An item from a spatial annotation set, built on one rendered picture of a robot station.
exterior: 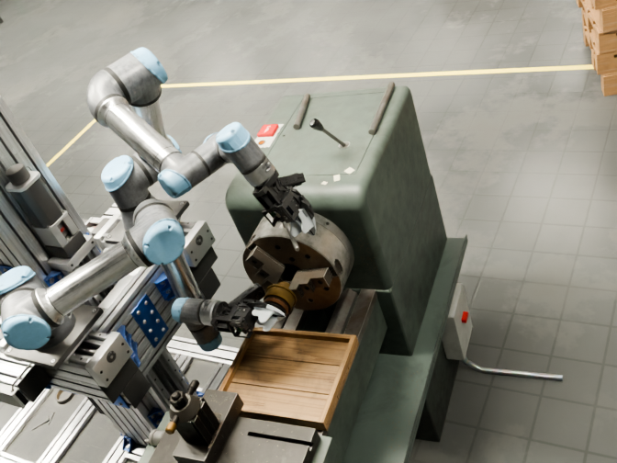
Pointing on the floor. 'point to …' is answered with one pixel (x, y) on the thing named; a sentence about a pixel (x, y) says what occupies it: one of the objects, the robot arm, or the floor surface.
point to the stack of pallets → (601, 39)
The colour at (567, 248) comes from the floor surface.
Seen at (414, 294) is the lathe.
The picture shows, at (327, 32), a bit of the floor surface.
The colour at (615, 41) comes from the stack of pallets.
